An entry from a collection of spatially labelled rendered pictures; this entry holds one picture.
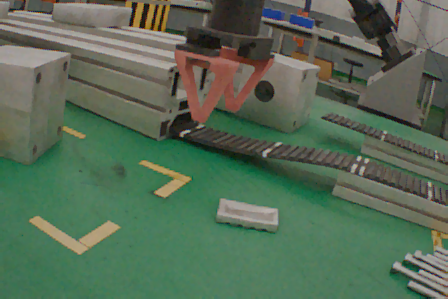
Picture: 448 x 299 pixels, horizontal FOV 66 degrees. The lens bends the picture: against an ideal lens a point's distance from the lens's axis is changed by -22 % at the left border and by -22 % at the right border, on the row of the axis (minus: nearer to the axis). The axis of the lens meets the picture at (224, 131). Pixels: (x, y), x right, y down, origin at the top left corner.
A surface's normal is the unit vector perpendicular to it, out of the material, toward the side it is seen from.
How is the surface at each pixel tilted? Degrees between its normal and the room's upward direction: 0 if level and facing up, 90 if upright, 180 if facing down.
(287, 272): 0
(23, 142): 90
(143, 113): 90
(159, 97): 90
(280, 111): 90
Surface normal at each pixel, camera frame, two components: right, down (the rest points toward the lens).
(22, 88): -0.06, 0.29
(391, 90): -0.36, 0.22
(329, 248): 0.19, -0.93
